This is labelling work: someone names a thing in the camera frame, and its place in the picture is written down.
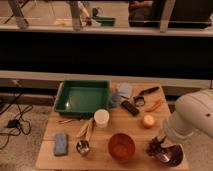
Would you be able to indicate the dark grape bunch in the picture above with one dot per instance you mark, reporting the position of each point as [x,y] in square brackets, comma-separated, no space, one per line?
[154,147]

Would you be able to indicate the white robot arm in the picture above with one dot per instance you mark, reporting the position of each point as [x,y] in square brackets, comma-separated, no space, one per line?
[193,111]

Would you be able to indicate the orange bowl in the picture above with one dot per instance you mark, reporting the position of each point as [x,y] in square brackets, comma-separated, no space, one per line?
[121,147]

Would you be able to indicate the purple bowl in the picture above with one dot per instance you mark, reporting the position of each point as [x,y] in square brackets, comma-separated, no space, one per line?
[172,156]

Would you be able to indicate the blue cup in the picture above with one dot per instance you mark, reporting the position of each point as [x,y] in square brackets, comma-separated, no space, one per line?
[115,100]

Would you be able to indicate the light blue cloth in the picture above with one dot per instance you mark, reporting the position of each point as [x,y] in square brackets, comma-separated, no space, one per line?
[124,89]

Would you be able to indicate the green plastic tray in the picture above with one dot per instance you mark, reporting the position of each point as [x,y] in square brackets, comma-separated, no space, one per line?
[82,98]

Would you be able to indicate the black remote control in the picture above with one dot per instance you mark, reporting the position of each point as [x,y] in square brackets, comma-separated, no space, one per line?
[130,108]

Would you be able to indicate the white cup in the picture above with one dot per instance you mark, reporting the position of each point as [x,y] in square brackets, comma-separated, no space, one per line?
[101,118]

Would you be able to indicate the yellow banana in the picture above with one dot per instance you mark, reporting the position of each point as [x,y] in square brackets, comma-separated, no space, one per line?
[86,129]

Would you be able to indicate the metal fork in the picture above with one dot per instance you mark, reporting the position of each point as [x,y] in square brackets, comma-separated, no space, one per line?
[65,121]

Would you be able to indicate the red chili pepper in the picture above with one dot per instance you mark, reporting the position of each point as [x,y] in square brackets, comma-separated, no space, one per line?
[155,106]

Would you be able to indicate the yellow apple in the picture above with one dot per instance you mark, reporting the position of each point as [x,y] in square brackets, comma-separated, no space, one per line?
[148,121]

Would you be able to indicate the green background bin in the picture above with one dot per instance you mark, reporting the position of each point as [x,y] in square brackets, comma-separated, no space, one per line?
[105,21]

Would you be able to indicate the metal measuring cup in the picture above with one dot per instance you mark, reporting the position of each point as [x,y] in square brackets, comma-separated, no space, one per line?
[83,147]

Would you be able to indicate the blue sponge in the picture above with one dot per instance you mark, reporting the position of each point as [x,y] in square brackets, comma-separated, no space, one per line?
[61,144]

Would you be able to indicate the black power adapter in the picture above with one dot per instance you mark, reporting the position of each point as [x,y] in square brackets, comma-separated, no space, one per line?
[12,123]

